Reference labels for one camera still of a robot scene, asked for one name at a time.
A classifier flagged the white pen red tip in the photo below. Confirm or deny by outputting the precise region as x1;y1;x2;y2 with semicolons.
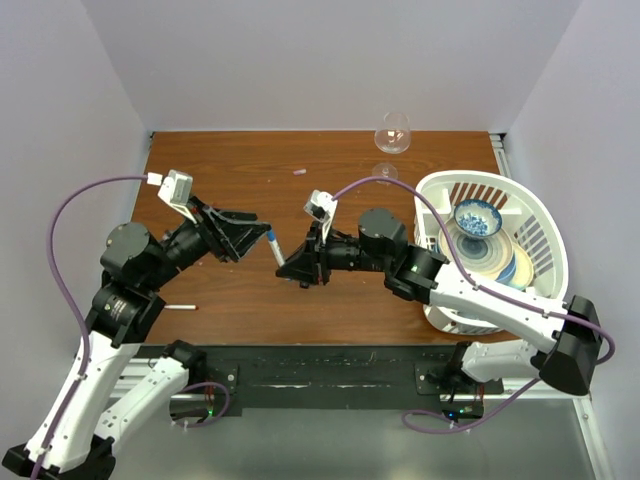
164;304;199;311

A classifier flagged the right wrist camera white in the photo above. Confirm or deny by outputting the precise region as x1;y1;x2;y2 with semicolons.
304;190;338;243

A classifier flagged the clear wine glass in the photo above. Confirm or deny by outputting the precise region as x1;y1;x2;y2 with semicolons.
372;112;411;182

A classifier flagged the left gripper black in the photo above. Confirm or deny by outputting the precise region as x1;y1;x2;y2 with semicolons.
144;192;272;289

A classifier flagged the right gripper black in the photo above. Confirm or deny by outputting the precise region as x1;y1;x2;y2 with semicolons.
277;220;389;286

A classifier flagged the white pen blue tip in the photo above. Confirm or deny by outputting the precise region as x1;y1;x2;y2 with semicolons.
269;239;285;267

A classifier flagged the grey striped plate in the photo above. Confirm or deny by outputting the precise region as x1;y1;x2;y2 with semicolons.
446;219;514;274

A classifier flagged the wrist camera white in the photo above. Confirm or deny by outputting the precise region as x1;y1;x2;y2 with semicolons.
304;190;338;243
146;169;196;223

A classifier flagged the blue rimmed plate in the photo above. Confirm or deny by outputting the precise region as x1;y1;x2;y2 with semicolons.
476;242;516;285

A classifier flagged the cream plate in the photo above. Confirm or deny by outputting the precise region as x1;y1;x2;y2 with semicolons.
509;244;534;291

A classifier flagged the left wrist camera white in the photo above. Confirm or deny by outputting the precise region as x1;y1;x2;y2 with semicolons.
146;169;196;223

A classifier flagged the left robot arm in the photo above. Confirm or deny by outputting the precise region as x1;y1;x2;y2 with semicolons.
2;197;272;479

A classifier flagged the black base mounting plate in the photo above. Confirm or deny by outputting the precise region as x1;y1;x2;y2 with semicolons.
149;343;505;419

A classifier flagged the blue white patterned bowl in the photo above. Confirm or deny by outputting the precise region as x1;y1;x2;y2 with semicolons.
453;199;503;239

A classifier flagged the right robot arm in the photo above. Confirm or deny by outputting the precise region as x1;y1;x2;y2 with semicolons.
276;208;603;396

